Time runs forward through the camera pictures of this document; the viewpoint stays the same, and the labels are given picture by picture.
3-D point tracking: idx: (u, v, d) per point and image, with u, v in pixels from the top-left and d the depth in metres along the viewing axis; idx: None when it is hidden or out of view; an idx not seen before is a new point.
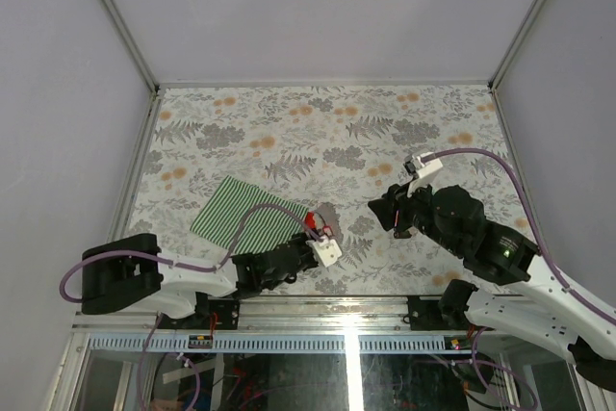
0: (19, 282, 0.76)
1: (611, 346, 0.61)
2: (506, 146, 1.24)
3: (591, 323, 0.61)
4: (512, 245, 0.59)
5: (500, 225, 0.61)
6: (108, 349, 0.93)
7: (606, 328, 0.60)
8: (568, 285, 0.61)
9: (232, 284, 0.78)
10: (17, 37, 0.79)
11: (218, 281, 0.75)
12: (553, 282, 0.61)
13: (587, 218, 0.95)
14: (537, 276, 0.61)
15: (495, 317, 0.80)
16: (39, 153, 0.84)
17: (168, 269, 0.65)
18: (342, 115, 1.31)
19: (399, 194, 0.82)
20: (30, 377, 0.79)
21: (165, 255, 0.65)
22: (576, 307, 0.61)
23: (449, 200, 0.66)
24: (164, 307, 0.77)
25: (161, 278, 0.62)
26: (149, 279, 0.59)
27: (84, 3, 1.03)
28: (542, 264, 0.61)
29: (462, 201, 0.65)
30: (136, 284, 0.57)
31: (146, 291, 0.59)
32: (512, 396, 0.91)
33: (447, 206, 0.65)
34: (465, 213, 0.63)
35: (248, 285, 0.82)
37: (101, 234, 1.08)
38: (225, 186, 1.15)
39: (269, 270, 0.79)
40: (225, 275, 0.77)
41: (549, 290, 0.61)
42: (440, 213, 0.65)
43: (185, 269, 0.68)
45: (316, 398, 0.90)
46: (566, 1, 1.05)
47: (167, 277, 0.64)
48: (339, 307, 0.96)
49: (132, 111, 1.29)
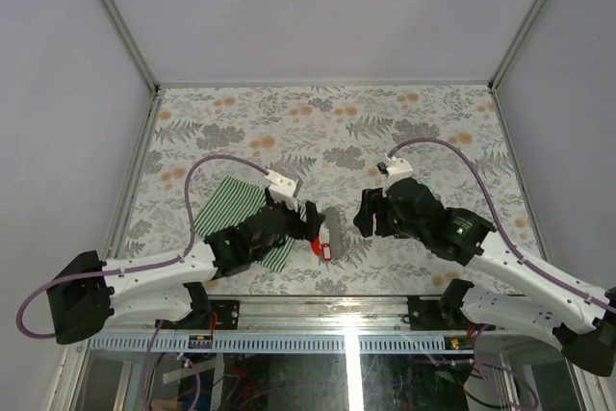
0: (18, 283, 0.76)
1: (576, 317, 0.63)
2: (506, 145, 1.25)
3: (551, 292, 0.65)
4: (465, 224, 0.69)
5: (457, 209, 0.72)
6: (109, 349, 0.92)
7: (567, 297, 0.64)
8: (523, 258, 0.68)
9: (208, 265, 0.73)
10: (16, 37, 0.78)
11: (187, 269, 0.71)
12: (508, 255, 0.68)
13: (587, 218, 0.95)
14: (491, 250, 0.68)
15: (489, 310, 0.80)
16: (39, 153, 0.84)
17: (118, 278, 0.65)
18: (342, 115, 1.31)
19: (375, 195, 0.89)
20: (30, 378, 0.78)
21: (110, 268, 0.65)
22: (533, 278, 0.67)
23: (398, 187, 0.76)
24: (160, 313, 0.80)
25: (110, 291, 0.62)
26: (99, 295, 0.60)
27: (84, 3, 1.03)
28: (497, 239, 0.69)
29: (408, 187, 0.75)
30: (85, 307, 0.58)
31: (99, 308, 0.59)
32: (512, 396, 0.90)
33: (396, 192, 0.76)
34: (411, 196, 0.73)
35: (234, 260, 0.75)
37: (101, 234, 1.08)
38: (225, 186, 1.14)
39: (256, 237, 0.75)
40: (197, 259, 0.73)
41: (503, 262, 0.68)
42: (393, 201, 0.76)
43: (140, 272, 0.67)
45: (316, 398, 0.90)
46: (566, 1, 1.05)
47: (119, 286, 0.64)
48: (339, 307, 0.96)
49: (132, 111, 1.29)
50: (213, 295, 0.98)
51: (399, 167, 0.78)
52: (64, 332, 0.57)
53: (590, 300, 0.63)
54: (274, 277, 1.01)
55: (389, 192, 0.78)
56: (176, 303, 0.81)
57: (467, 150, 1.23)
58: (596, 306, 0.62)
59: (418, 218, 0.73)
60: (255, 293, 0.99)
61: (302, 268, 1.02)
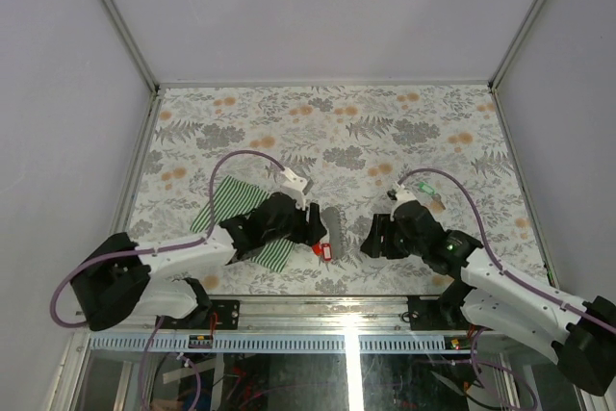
0: (18, 282, 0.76)
1: (551, 321, 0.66)
2: (506, 145, 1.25)
3: (527, 299, 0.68)
4: (457, 242, 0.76)
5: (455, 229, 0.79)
6: (109, 349, 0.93)
7: (544, 304, 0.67)
8: (503, 269, 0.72)
9: (228, 245, 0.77)
10: (16, 37, 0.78)
11: (211, 248, 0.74)
12: (491, 268, 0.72)
13: (587, 218, 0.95)
14: (475, 263, 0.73)
15: (490, 314, 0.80)
16: (39, 153, 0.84)
17: (152, 258, 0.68)
18: (342, 115, 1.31)
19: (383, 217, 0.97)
20: (30, 377, 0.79)
21: (142, 247, 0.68)
22: (512, 288, 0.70)
23: (404, 206, 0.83)
24: (165, 308, 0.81)
25: (148, 269, 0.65)
26: (138, 272, 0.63)
27: (84, 3, 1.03)
28: (483, 254, 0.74)
29: (411, 206, 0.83)
30: (124, 284, 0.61)
31: (139, 284, 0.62)
32: (512, 397, 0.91)
33: (402, 210, 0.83)
34: (413, 215, 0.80)
35: (248, 241, 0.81)
37: (101, 234, 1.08)
38: (225, 186, 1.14)
39: (270, 219, 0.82)
40: (218, 241, 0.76)
41: (487, 273, 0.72)
42: (397, 218, 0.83)
43: (170, 252, 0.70)
45: (316, 398, 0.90)
46: (566, 1, 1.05)
47: (154, 265, 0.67)
48: (339, 307, 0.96)
49: (132, 111, 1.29)
50: (213, 295, 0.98)
51: (405, 193, 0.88)
52: (103, 308, 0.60)
53: (564, 307, 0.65)
54: (274, 277, 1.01)
55: (397, 210, 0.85)
56: (183, 297, 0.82)
57: (467, 150, 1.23)
58: (570, 311, 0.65)
59: (417, 235, 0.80)
60: (255, 293, 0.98)
61: (302, 268, 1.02)
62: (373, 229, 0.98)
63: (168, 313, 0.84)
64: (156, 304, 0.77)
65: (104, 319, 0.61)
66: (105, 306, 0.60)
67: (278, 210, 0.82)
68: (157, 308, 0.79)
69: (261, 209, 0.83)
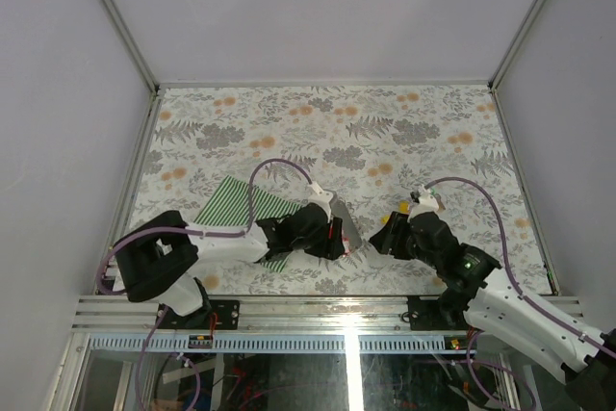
0: (19, 283, 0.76)
1: (566, 350, 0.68)
2: (506, 145, 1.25)
3: (547, 327, 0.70)
4: (474, 260, 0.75)
5: (470, 245, 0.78)
6: (109, 349, 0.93)
7: (563, 334, 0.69)
8: (523, 293, 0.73)
9: (264, 244, 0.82)
10: (15, 36, 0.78)
11: (248, 243, 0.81)
12: (510, 291, 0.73)
13: (586, 218, 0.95)
14: (495, 285, 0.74)
15: (496, 324, 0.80)
16: (39, 153, 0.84)
17: (199, 240, 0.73)
18: (342, 115, 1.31)
19: (400, 217, 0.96)
20: (30, 377, 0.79)
21: (193, 228, 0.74)
22: (531, 314, 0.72)
23: (423, 220, 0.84)
24: (175, 301, 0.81)
25: (196, 248, 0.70)
26: (186, 250, 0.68)
27: (84, 4, 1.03)
28: (502, 276, 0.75)
29: (429, 220, 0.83)
30: (174, 260, 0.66)
31: (186, 262, 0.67)
32: (512, 397, 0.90)
33: (421, 224, 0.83)
34: (430, 229, 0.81)
35: (279, 243, 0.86)
37: (101, 234, 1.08)
38: (225, 185, 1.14)
39: (305, 226, 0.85)
40: (255, 237, 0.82)
41: (505, 296, 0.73)
42: (414, 231, 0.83)
43: (217, 237, 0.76)
45: (316, 398, 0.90)
46: (566, 0, 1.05)
47: (201, 246, 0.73)
48: (339, 307, 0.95)
49: (132, 111, 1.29)
50: (213, 296, 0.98)
51: (427, 199, 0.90)
52: (145, 283, 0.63)
53: (583, 339, 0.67)
54: (274, 277, 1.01)
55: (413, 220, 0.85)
56: (192, 295, 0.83)
57: (467, 150, 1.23)
58: (589, 343, 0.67)
59: (433, 248, 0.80)
60: (256, 293, 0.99)
61: (302, 268, 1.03)
62: (390, 227, 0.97)
63: (170, 304, 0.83)
64: (170, 293, 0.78)
65: (144, 292, 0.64)
66: (148, 280, 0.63)
67: (314, 218, 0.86)
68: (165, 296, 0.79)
69: (295, 216, 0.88)
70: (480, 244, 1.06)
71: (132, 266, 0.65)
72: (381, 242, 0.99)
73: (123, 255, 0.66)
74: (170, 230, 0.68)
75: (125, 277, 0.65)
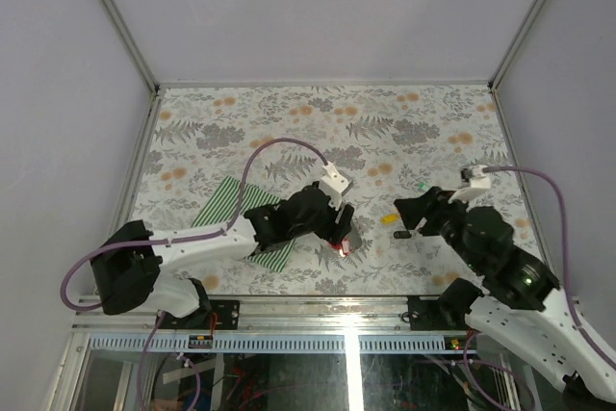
0: (18, 284, 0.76)
1: (603, 386, 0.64)
2: (506, 145, 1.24)
3: (593, 363, 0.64)
4: (533, 275, 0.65)
5: (526, 253, 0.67)
6: (108, 349, 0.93)
7: (606, 372, 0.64)
8: (579, 323, 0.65)
9: (247, 240, 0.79)
10: (16, 37, 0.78)
11: (231, 241, 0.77)
12: (566, 318, 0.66)
13: (586, 218, 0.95)
14: (551, 309, 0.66)
15: (496, 327, 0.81)
16: (40, 153, 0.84)
17: (166, 248, 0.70)
18: (342, 115, 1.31)
19: (441, 196, 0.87)
20: (29, 378, 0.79)
21: (158, 238, 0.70)
22: (582, 346, 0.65)
23: (484, 218, 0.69)
24: (171, 305, 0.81)
25: (161, 260, 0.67)
26: (146, 264, 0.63)
27: (85, 5, 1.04)
28: (560, 298, 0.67)
29: (493, 221, 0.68)
30: (135, 273, 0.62)
31: (148, 275, 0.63)
32: (512, 397, 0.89)
33: (481, 225, 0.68)
34: (495, 234, 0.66)
35: (272, 232, 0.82)
37: (101, 234, 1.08)
38: (225, 186, 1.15)
39: (301, 214, 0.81)
40: (239, 233, 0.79)
41: (559, 324, 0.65)
42: (473, 231, 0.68)
43: (185, 243, 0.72)
45: (316, 398, 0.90)
46: (567, 0, 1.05)
47: (168, 255, 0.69)
48: (339, 307, 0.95)
49: (132, 111, 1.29)
50: (213, 295, 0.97)
51: (482, 183, 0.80)
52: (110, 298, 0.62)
53: None
54: (274, 277, 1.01)
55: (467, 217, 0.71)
56: (190, 297, 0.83)
57: (467, 150, 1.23)
58: None
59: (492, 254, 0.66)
60: (255, 293, 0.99)
61: (302, 268, 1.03)
62: (425, 204, 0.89)
63: (167, 309, 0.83)
64: (160, 299, 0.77)
65: (115, 305, 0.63)
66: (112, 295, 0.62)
67: (308, 207, 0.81)
68: (155, 302, 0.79)
69: (292, 203, 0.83)
70: None
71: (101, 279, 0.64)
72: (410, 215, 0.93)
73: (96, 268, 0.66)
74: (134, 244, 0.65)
75: (100, 288, 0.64)
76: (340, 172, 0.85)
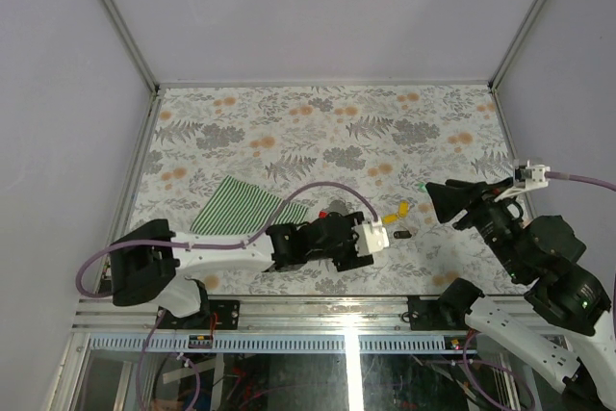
0: (18, 283, 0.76)
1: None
2: (506, 145, 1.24)
3: None
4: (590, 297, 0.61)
5: (586, 274, 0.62)
6: (108, 349, 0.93)
7: None
8: None
9: (265, 257, 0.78)
10: (16, 36, 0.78)
11: (248, 255, 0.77)
12: (610, 342, 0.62)
13: (586, 218, 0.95)
14: (600, 332, 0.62)
15: (496, 328, 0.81)
16: (39, 153, 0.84)
17: (185, 252, 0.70)
18: (342, 115, 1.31)
19: (487, 196, 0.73)
20: (30, 378, 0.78)
21: (179, 241, 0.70)
22: None
23: (551, 232, 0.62)
24: (172, 303, 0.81)
25: (178, 263, 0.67)
26: (163, 266, 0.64)
27: (85, 4, 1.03)
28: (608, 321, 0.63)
29: (564, 240, 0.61)
30: (151, 274, 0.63)
31: (164, 277, 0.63)
32: (512, 397, 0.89)
33: (549, 242, 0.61)
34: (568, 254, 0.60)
35: (290, 253, 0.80)
37: (101, 234, 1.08)
38: (225, 186, 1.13)
39: (320, 240, 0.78)
40: (257, 248, 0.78)
41: (603, 348, 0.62)
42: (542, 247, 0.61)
43: (204, 249, 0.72)
45: (316, 398, 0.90)
46: (567, 0, 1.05)
47: (185, 260, 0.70)
48: (339, 307, 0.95)
49: (132, 111, 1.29)
50: (213, 295, 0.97)
51: (536, 184, 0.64)
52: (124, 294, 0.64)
53: None
54: (274, 277, 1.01)
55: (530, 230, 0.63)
56: (192, 300, 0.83)
57: (467, 150, 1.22)
58: None
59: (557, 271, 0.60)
60: (256, 293, 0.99)
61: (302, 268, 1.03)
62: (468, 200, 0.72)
63: (166, 306, 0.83)
64: (166, 296, 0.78)
65: (128, 298, 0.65)
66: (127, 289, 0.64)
67: (329, 233, 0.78)
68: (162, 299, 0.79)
69: (312, 226, 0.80)
70: (479, 244, 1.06)
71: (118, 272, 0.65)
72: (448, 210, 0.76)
73: (115, 258, 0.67)
74: (152, 243, 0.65)
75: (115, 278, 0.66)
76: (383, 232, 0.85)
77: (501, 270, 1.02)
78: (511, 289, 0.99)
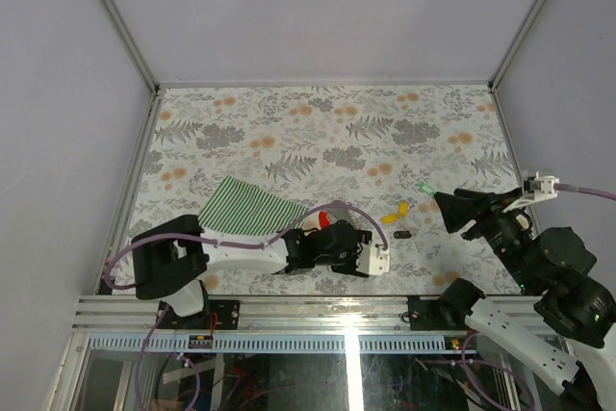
0: (18, 284, 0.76)
1: None
2: (506, 145, 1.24)
3: None
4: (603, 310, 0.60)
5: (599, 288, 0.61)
6: (108, 349, 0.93)
7: None
8: None
9: (281, 259, 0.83)
10: (16, 36, 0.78)
11: (267, 256, 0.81)
12: None
13: (586, 218, 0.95)
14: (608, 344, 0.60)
15: (496, 330, 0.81)
16: (39, 153, 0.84)
17: (214, 248, 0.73)
18: (342, 115, 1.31)
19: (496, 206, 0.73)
20: (30, 378, 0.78)
21: (208, 236, 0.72)
22: None
23: (560, 244, 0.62)
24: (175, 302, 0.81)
25: (207, 258, 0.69)
26: (194, 259, 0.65)
27: (85, 4, 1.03)
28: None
29: (574, 252, 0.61)
30: (183, 267, 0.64)
31: (194, 270, 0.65)
32: (512, 397, 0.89)
33: (559, 254, 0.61)
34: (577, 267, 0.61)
35: (299, 257, 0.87)
37: (101, 234, 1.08)
38: (225, 186, 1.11)
39: (331, 244, 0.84)
40: (274, 250, 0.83)
41: (609, 358, 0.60)
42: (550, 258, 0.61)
43: (231, 247, 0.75)
45: (316, 398, 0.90)
46: (567, 0, 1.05)
47: (214, 255, 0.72)
48: (339, 307, 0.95)
49: (132, 111, 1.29)
50: (213, 295, 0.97)
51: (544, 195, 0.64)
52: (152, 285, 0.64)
53: None
54: (274, 277, 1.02)
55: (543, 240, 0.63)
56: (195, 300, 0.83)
57: (467, 150, 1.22)
58: None
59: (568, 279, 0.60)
60: (256, 293, 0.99)
61: None
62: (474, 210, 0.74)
63: (171, 305, 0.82)
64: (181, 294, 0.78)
65: (152, 292, 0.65)
66: (156, 281, 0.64)
67: (339, 239, 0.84)
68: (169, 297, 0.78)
69: (321, 233, 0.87)
70: (479, 244, 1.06)
71: (143, 265, 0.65)
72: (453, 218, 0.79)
73: (138, 252, 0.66)
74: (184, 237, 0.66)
75: (139, 271, 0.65)
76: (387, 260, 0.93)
77: (501, 270, 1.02)
78: (511, 289, 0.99)
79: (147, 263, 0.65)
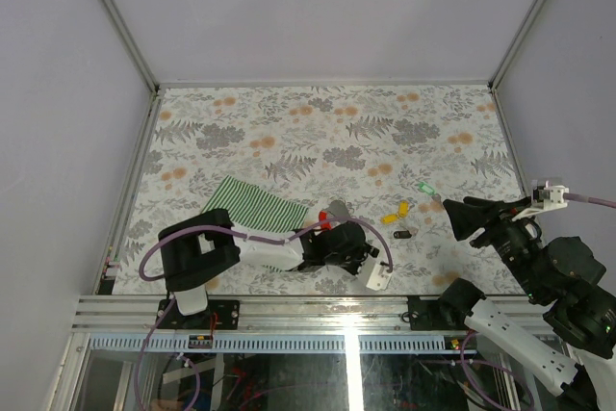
0: (19, 284, 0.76)
1: None
2: (506, 145, 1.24)
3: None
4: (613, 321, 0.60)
5: (609, 297, 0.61)
6: (109, 349, 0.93)
7: None
8: None
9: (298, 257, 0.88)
10: (16, 37, 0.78)
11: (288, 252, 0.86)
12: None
13: (587, 219, 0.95)
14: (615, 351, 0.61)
15: (496, 332, 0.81)
16: (39, 153, 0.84)
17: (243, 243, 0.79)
18: (342, 115, 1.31)
19: (504, 215, 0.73)
20: (30, 377, 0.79)
21: (239, 230, 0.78)
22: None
23: (569, 253, 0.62)
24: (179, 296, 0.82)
25: (239, 248, 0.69)
26: (227, 251, 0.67)
27: (85, 5, 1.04)
28: None
29: (584, 263, 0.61)
30: (217, 259, 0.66)
31: (226, 263, 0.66)
32: (512, 397, 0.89)
33: (569, 265, 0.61)
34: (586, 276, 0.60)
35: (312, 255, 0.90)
37: (101, 235, 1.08)
38: (225, 185, 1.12)
39: (341, 243, 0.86)
40: (294, 247, 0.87)
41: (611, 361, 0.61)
42: (559, 269, 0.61)
43: (257, 242, 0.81)
45: (316, 398, 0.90)
46: (567, 0, 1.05)
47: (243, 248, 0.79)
48: (339, 307, 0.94)
49: (132, 111, 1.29)
50: (213, 295, 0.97)
51: (552, 205, 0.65)
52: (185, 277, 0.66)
53: None
54: (274, 277, 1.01)
55: (550, 249, 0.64)
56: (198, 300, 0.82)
57: (467, 150, 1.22)
58: None
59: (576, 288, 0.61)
60: (255, 293, 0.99)
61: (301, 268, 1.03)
62: (483, 218, 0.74)
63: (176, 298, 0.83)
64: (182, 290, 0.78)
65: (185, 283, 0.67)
66: (189, 273, 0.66)
67: (349, 239, 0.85)
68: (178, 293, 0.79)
69: (332, 233, 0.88)
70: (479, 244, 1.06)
71: (174, 258, 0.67)
72: (460, 225, 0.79)
73: (166, 247, 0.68)
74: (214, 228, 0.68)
75: (168, 266, 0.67)
76: (387, 278, 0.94)
77: (501, 270, 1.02)
78: (511, 289, 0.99)
79: (177, 256, 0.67)
